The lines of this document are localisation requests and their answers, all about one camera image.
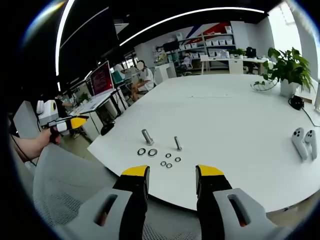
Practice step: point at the large steel washer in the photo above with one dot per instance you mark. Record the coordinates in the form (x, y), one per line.
(138, 151)
(148, 152)

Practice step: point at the white office desk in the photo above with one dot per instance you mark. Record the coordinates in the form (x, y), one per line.
(92, 103)

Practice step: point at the small green plants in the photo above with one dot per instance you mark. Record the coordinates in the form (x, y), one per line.
(237, 52)

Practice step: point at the large threaded steel stud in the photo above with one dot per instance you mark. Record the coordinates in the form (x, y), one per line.
(147, 137)

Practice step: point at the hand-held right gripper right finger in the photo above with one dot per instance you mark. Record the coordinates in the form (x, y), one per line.
(212, 195)

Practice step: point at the grey mesh chair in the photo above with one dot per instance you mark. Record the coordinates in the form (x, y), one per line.
(62, 180)

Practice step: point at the white handheld controller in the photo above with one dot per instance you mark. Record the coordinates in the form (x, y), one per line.
(299, 143)
(311, 142)

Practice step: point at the small steel washer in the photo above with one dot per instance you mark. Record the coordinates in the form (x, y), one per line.
(175, 159)
(166, 155)

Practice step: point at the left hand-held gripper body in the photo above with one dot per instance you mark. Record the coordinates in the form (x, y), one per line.
(50, 111)

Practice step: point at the red screen monitor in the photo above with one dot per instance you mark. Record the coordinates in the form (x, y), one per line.
(101, 78)

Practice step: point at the white counter desk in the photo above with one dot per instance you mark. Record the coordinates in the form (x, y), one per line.
(235, 63)

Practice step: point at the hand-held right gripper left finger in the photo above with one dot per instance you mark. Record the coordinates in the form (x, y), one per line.
(130, 195)

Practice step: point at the small threaded steel stud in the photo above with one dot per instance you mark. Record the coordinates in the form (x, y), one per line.
(177, 143)

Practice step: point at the white storage shelf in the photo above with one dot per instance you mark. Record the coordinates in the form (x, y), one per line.
(215, 41)

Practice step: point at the potted green plant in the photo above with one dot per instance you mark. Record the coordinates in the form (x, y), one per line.
(287, 70)

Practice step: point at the person's left hand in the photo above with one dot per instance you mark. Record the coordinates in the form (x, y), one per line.
(48, 138)

